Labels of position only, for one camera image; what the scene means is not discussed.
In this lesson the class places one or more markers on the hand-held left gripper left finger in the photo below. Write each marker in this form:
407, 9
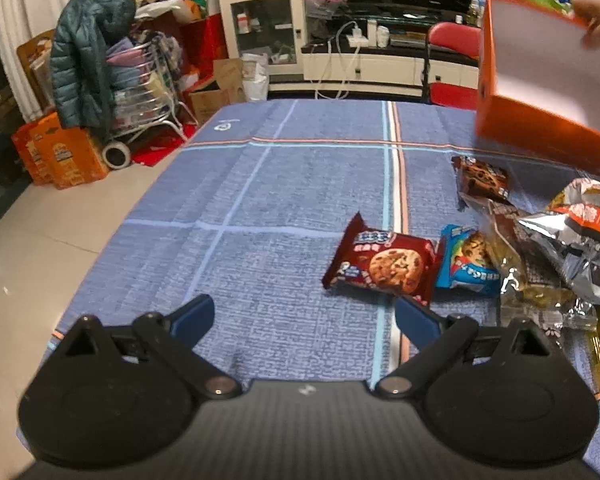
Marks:
192, 317

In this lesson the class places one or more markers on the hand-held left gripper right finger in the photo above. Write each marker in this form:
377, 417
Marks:
417, 320

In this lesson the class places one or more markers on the red cookie packet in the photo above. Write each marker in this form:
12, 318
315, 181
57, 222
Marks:
380, 265

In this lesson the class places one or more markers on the blue cookie packet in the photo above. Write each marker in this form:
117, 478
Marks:
462, 267

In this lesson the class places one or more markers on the clear brown snack packet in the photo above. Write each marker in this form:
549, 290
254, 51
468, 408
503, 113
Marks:
517, 265

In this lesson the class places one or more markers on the brown cookie packet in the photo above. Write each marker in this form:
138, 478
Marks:
482, 180

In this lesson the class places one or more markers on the silver packet with orange label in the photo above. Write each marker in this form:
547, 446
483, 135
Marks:
570, 255

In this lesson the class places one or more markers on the yellow white snack packet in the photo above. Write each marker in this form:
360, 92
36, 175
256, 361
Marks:
580, 192

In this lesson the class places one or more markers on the orange cardboard box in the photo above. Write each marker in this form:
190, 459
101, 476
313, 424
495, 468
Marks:
530, 125

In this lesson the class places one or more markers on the white tape roll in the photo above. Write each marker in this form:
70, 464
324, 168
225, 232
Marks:
106, 156

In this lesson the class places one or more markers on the orange printed carton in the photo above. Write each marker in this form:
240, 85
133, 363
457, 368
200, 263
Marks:
65, 160

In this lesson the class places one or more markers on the brown cardboard box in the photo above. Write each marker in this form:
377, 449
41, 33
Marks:
215, 100

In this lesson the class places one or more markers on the white plastic bag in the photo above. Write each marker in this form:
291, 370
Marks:
255, 80

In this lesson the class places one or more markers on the white black TV stand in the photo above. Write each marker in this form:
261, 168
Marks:
380, 67

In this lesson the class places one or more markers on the red fabric cover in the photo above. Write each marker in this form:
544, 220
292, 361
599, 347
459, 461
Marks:
200, 45

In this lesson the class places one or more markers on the teal puffer jacket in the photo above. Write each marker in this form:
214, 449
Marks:
85, 60

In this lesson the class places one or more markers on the red chair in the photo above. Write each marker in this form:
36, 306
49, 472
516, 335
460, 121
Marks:
450, 40

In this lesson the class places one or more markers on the white power strip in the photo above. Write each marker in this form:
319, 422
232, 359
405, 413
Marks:
356, 37

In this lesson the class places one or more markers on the white glass-door cabinet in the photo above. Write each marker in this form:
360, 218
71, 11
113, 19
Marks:
260, 25

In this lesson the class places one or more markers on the white curtain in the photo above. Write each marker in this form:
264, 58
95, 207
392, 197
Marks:
25, 10

